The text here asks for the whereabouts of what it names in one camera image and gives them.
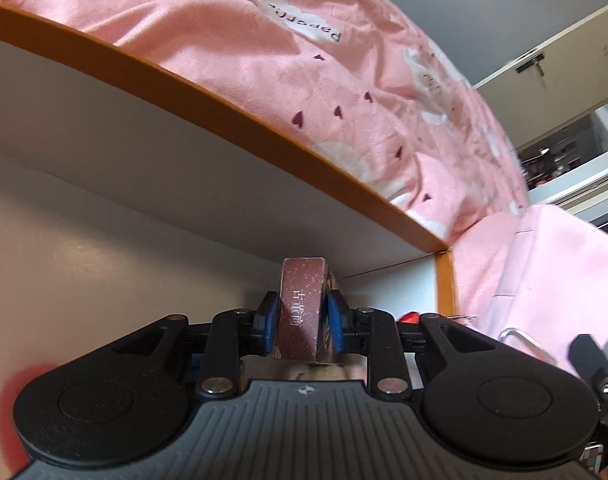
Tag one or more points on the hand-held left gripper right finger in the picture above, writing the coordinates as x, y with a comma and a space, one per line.
336, 322

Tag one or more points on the crochet orange with red flower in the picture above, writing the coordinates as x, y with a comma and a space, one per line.
408, 317

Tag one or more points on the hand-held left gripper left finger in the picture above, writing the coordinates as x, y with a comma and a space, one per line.
270, 321

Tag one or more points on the white door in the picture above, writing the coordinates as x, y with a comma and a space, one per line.
558, 85

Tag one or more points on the small maroon box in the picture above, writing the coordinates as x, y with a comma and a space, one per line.
304, 310

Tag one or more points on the pink round puff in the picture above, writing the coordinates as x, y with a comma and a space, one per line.
14, 410

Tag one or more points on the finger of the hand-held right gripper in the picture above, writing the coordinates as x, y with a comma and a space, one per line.
591, 360

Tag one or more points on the orange cardboard box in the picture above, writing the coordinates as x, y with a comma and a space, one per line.
134, 210

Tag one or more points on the pink printed blanket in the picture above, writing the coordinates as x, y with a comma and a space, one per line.
284, 60

